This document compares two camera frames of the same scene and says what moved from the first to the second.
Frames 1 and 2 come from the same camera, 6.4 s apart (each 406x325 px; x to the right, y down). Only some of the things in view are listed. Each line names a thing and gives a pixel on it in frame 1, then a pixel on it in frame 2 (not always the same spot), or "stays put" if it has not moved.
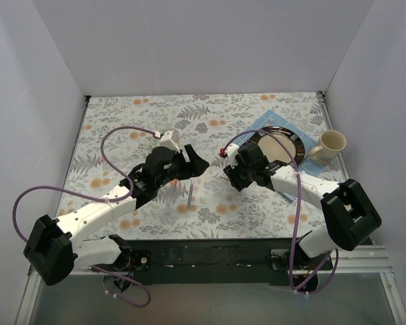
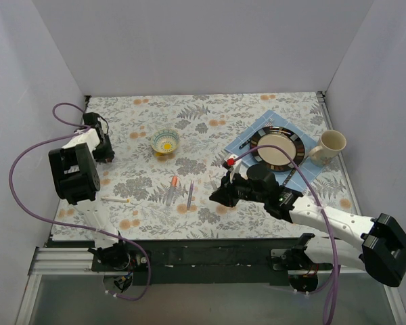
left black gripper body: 184,162 to 103,152
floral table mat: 118,133 stays put
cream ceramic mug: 331,143 stays put
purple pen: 190,193 stays put
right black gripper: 237,177 to 230,188
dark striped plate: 274,149 stays put
